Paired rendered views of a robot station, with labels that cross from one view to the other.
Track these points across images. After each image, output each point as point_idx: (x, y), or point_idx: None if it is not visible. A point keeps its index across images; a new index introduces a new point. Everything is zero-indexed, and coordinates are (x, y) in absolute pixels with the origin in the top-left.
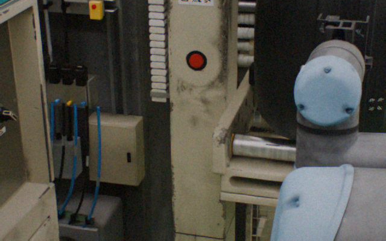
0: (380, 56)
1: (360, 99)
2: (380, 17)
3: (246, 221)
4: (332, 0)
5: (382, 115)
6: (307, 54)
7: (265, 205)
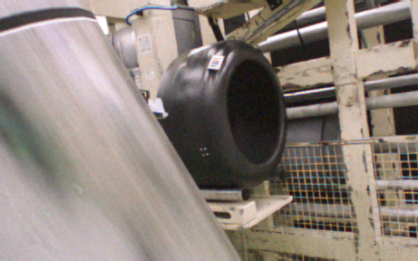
0: (196, 123)
1: (197, 149)
2: (192, 102)
3: (243, 260)
4: (174, 99)
5: (211, 159)
6: (169, 128)
7: (265, 256)
